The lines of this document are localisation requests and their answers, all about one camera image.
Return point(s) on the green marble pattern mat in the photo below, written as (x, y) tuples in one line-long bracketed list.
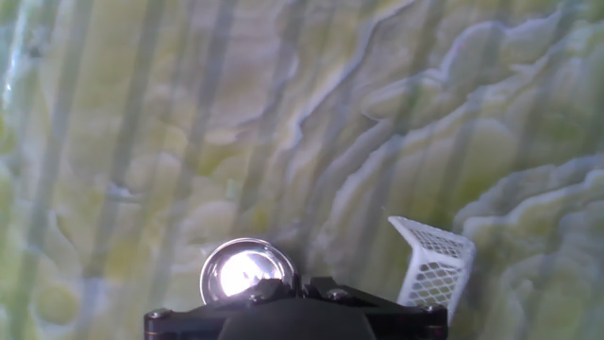
[(302, 141)]

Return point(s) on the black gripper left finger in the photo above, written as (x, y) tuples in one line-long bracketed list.
[(198, 321)]

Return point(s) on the small shiny steel dish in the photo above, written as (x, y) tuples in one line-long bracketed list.
[(240, 269)]

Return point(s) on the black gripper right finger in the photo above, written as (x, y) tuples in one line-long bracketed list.
[(401, 321)]

